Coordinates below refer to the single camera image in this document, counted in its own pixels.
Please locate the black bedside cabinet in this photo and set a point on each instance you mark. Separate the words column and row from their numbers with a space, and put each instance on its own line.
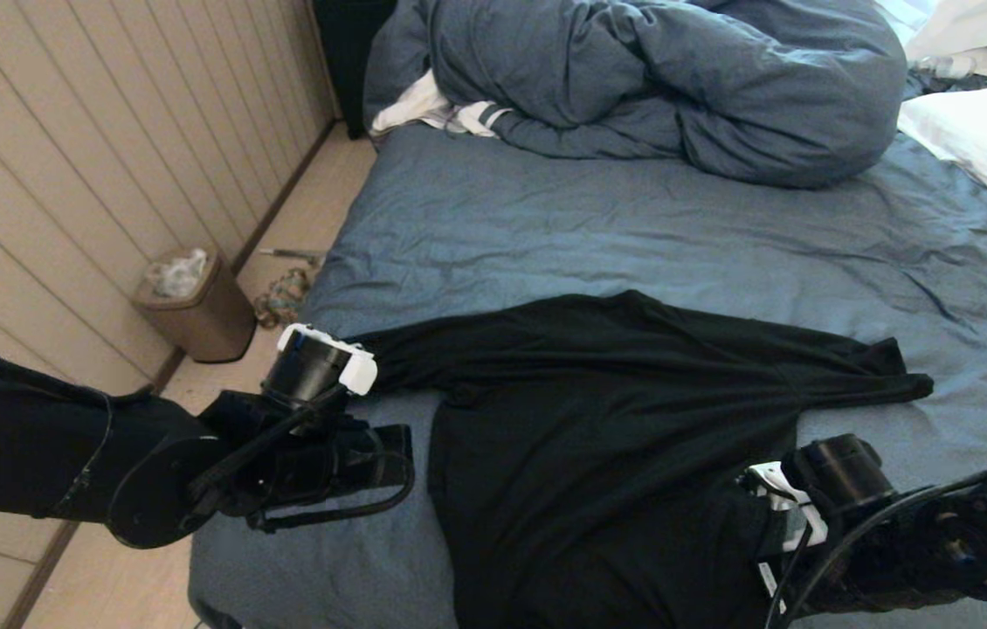
column 349, row 61

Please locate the brown trash bin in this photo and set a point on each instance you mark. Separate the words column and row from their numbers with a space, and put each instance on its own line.
column 210, row 328

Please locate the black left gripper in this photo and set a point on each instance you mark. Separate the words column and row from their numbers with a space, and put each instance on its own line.
column 301, row 463

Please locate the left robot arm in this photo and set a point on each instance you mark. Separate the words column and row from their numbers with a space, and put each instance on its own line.
column 39, row 445

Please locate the white striped garment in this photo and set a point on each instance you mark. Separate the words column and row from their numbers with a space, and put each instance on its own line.
column 419, row 105

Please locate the crumpled blue duvet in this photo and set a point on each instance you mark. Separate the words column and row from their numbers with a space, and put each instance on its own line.
column 677, row 79

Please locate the thin metal rod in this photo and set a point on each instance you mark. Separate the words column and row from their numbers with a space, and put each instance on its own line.
column 293, row 254

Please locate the small clutter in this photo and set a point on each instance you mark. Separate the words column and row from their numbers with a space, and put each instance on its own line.
column 282, row 300

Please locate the dark patterned cloth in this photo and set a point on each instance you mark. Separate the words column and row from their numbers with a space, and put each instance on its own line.
column 952, row 82

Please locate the black t-shirt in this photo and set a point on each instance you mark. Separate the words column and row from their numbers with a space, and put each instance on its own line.
column 616, row 454

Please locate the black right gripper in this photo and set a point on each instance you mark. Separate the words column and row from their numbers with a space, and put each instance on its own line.
column 904, row 555

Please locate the blue bed sheet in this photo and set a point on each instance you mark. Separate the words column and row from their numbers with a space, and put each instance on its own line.
column 633, row 236

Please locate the white plastic bin bag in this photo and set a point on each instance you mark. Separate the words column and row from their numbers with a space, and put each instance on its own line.
column 177, row 273

